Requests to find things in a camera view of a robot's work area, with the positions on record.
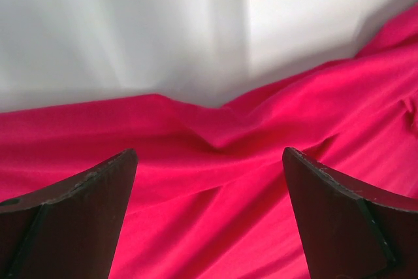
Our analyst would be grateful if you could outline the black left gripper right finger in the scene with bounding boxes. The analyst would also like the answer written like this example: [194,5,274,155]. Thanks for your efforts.
[282,148,417,278]

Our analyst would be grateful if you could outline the pink t shirt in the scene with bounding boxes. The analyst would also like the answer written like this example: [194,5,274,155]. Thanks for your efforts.
[1,7,417,278]

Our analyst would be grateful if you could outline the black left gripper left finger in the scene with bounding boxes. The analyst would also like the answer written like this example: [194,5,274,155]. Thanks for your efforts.
[1,149,138,278]

